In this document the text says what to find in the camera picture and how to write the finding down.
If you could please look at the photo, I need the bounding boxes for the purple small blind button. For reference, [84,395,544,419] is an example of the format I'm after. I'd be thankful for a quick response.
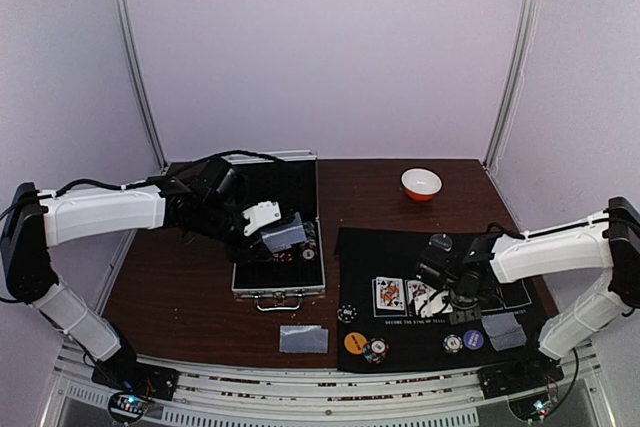
[463,329,485,351]

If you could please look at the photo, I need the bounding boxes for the dealt card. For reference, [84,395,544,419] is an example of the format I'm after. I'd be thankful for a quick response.
[303,328,329,354]
[481,312,522,337]
[279,325,322,354]
[490,329,527,351]

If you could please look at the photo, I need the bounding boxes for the blue playing card deck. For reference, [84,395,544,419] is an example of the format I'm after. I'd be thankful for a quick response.
[261,212,306,253]

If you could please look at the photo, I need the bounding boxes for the face-up queen hearts card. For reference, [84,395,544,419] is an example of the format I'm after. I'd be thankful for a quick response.
[405,280,434,316]

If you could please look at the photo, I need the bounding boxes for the black 100 poker chip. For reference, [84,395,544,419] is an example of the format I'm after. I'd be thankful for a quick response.
[336,304,358,324]

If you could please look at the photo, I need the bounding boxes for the orange big blind button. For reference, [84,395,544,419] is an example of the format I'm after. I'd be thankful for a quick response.
[343,332,367,355]

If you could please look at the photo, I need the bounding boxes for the clear acrylic dealer button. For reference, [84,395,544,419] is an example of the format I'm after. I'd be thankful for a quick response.
[429,233,453,252]

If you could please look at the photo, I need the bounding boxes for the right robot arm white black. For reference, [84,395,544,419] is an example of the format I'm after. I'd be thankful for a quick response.
[416,197,639,389]

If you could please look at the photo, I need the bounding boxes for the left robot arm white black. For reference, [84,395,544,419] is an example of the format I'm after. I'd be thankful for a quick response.
[1,154,284,391]

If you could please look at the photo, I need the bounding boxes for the red dice row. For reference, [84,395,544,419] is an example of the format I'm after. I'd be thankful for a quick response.
[273,252,294,263]

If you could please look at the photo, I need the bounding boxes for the aluminium poker case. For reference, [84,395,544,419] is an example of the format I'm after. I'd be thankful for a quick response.
[225,150,326,313]

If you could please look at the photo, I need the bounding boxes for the right chip stack in case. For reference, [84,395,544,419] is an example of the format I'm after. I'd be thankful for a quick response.
[300,221,318,261]

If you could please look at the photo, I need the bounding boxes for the black poker mat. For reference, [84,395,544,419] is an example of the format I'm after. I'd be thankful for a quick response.
[336,228,547,374]

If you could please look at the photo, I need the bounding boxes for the right round circuit board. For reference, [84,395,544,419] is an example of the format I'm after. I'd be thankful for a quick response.
[508,392,560,424]

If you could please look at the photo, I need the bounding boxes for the round circuit board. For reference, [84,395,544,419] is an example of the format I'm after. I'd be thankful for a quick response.
[107,392,150,424]
[508,392,560,424]

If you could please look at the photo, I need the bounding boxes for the orange white bowl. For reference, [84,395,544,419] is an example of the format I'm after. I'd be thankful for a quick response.
[401,168,442,202]

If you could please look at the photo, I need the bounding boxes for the left round circuit board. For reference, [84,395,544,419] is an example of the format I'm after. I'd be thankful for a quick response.
[107,392,150,424]

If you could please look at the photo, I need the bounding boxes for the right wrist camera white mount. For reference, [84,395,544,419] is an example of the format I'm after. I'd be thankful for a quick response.
[413,292,453,318]

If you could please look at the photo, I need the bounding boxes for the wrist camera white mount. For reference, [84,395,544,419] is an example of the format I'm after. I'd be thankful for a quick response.
[242,201,281,237]
[413,292,453,318]

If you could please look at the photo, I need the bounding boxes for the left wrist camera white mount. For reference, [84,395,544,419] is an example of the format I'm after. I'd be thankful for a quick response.
[242,201,281,237]

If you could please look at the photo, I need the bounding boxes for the front aluminium rail base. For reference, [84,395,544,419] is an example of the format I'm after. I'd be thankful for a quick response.
[42,339,619,427]

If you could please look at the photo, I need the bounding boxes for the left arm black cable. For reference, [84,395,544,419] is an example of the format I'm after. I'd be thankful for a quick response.
[0,149,286,218]

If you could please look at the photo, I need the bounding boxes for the left aluminium frame post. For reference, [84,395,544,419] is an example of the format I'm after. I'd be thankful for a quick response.
[114,0,168,171]

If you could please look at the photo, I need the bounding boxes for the aluminium frame post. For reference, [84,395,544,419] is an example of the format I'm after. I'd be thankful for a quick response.
[114,0,168,171]
[483,0,540,173]

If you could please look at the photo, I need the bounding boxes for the right aluminium frame post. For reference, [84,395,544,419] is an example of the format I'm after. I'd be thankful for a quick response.
[483,0,540,173]

